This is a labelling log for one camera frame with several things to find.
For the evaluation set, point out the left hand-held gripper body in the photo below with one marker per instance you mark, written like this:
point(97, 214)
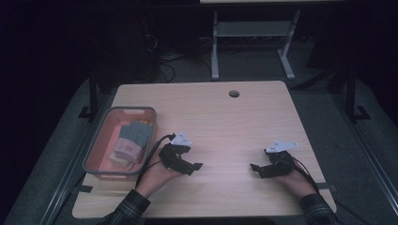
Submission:
point(172, 156)

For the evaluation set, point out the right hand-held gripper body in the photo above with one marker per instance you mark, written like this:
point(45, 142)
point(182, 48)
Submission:
point(281, 165)

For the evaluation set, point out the pink basket with grey rim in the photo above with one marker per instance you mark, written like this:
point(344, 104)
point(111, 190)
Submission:
point(101, 146)

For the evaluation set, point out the person's right hand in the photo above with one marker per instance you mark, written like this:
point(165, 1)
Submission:
point(300, 184)

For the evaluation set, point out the person's left hand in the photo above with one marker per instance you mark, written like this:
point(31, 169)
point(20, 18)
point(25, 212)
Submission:
point(155, 178)

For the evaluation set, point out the black tape strip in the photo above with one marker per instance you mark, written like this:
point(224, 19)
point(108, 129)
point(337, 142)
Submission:
point(331, 187)
point(84, 188)

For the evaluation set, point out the grey metal stand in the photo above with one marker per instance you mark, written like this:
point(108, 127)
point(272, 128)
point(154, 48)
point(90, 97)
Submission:
point(250, 28)

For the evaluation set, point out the aluminium rail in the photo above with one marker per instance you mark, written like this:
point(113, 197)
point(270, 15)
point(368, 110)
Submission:
point(369, 162)
point(67, 175)

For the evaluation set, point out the black metal post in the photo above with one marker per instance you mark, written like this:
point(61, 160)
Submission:
point(93, 93)
point(351, 93)

